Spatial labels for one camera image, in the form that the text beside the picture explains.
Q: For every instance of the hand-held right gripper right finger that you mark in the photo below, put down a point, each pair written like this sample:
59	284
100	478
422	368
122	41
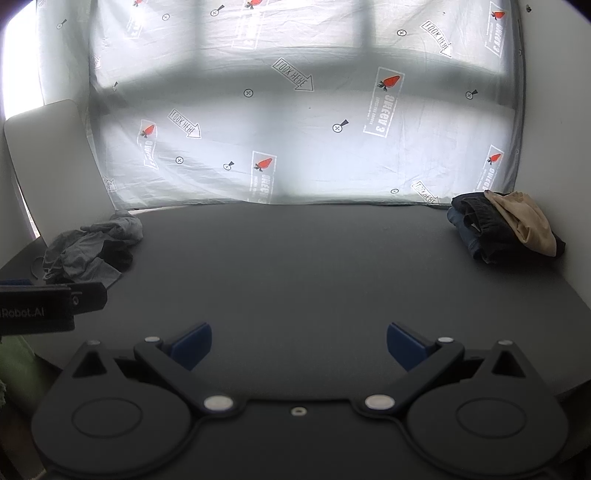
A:
406	345

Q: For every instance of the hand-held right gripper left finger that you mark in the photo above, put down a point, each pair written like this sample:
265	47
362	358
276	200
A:
191	345

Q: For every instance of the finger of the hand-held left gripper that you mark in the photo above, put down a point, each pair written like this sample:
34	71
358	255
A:
90	297

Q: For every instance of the grey zip hoodie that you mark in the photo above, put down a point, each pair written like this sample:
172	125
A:
74	258

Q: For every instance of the stack of folded clothes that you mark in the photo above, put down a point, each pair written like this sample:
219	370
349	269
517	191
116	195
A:
494	230

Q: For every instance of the black garment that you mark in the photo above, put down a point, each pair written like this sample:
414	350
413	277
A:
115	254

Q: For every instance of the green cloth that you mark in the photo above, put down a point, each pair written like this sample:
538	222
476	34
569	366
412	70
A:
16	364

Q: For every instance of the blue folded jeans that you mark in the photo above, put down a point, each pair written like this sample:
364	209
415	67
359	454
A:
461	226

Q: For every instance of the white rounded board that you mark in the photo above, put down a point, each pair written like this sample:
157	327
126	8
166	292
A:
60	157

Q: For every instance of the tan folded garment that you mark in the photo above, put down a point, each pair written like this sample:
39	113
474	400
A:
526	217

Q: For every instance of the printed grey sheet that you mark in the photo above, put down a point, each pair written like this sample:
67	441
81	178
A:
300	138

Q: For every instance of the window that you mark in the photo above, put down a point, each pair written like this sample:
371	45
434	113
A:
18	69

